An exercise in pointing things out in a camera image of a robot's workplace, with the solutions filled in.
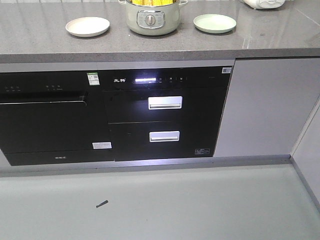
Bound light green plate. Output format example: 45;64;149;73
193;14;237;34

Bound cream white plate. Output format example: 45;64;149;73
65;17;110;38

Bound yellow corn cob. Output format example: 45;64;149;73
131;0;143;5
141;0;153;6
163;0;176;5
152;0;165;6

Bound black two-drawer disinfection cabinet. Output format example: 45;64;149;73
99;66;232;162

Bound black tape strip far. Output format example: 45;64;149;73
95;200;109;208

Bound green electric cooking pot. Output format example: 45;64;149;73
119;0;188;36

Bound black built-in dishwasher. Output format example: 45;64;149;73
0;71;114;166

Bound white cabinet door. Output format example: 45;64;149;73
214;58;320;157

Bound white rice cooker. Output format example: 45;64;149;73
241;0;285;10

